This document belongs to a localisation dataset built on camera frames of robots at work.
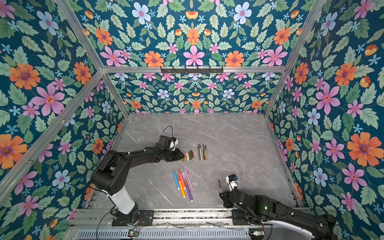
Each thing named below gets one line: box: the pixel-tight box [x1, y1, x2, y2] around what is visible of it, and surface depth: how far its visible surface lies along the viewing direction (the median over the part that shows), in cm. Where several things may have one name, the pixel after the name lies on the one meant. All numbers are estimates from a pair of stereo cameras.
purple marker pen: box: [184, 180, 194, 202], surface depth 83 cm
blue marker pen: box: [173, 170, 180, 190], surface depth 88 cm
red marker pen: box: [178, 170, 186, 190], surface depth 88 cm
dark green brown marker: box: [197, 143, 203, 161], surface depth 100 cm
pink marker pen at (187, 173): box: [184, 168, 194, 191], surface depth 88 cm
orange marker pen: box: [178, 180, 186, 198], surface depth 84 cm
